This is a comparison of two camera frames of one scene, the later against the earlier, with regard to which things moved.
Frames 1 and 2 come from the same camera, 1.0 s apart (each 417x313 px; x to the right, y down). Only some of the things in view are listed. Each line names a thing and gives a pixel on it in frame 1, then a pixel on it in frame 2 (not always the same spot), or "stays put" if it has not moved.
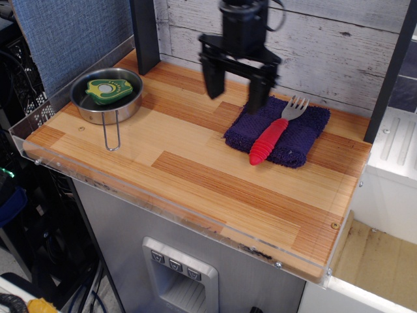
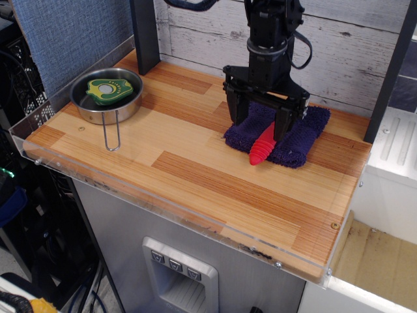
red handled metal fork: (275, 131) stays put
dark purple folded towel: (248, 132) stays put
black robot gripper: (242, 47) -> (268, 79)
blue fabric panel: (66, 36) stays put
